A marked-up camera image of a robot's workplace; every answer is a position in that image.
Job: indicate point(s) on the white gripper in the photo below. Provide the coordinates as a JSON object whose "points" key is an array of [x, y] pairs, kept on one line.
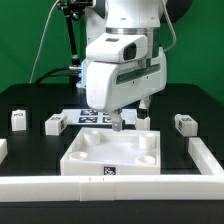
{"points": [[112, 86]]}

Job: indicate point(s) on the white square table top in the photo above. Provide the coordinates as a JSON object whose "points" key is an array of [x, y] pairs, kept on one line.
{"points": [[101, 151]]}

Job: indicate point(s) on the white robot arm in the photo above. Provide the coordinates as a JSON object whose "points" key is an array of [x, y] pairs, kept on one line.
{"points": [[132, 17]]}

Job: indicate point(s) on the fiducial marker sheet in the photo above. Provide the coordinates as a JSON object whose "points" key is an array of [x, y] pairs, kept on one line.
{"points": [[91, 117]]}

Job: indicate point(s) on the white U-shaped obstacle fence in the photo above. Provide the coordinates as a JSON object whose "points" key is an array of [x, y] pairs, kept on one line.
{"points": [[207, 185]]}

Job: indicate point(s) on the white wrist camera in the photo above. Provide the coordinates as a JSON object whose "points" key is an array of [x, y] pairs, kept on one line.
{"points": [[115, 48]]}

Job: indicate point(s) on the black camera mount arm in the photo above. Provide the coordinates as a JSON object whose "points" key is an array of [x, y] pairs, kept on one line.
{"points": [[73, 11]]}

